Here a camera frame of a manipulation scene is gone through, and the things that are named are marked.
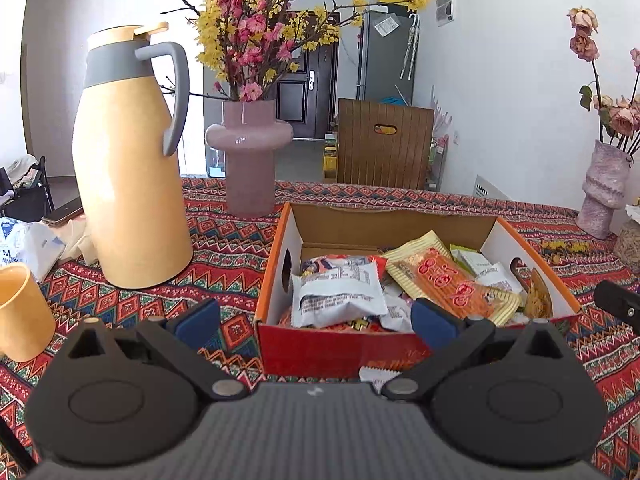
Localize white folded umbrella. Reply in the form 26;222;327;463
400;14;421;81

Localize beige cloth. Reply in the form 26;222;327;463
60;215;98;266

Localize wire rack with packets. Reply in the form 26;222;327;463
425;135;448;191

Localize yellow and orange snack packet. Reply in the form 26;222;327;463
384;231;522;329

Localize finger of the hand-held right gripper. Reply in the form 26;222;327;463
594;280;640;320

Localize fallen yellow blossoms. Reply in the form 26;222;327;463
542;240;591;256

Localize red patterned tablecloth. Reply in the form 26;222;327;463
0;177;640;480

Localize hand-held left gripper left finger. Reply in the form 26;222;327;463
62;299;249;402

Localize smartphone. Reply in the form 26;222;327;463
42;196;83;226

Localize black rack with clothes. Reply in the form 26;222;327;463
0;155;55;223

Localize small white snack packet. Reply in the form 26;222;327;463
379;294;416;333
359;366;403;386

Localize dark brown door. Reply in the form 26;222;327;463
272;10;341;140

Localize oat crisp packet cookie picture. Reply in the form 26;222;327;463
521;266;555;320

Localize large white snack packet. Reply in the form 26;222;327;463
291;261;388;329

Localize white vented panel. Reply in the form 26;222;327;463
472;175;511;201

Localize grey refrigerator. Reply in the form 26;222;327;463
356;9;421;106

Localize clear jar of seeds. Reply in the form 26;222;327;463
614;205;640;261

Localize pink glass vase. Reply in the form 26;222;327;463
205;100;293;218

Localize pink and yellow blossom branches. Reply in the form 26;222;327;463
125;0;443;102

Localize brown wooden chair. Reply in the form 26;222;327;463
337;98;435;191

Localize dried pink roses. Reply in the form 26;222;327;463
567;6;640;156

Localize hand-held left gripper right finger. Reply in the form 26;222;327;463
381;297;568;402

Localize red cartoon snack bag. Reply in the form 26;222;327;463
299;254;387;281

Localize white plastic bag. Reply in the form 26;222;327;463
0;217;66;283

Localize red cardboard box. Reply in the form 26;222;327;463
254;202;583;378

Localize yellow ceramic mug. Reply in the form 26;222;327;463
0;263;57;363

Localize textured pale pink vase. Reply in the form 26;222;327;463
575;139;633;240

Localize yellow thermos jug grey handle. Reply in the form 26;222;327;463
71;22;193;290

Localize white snack packet green edge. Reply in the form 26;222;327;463
474;261;526;295

